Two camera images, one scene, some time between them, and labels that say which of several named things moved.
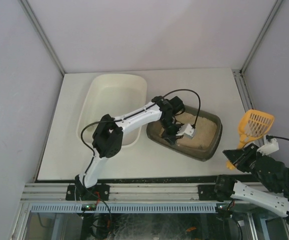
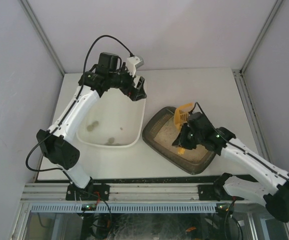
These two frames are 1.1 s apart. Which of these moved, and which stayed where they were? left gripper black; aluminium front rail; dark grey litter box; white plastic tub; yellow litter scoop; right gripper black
Moved: left gripper black; yellow litter scoop; right gripper black; dark grey litter box
Stayed: aluminium front rail; white plastic tub
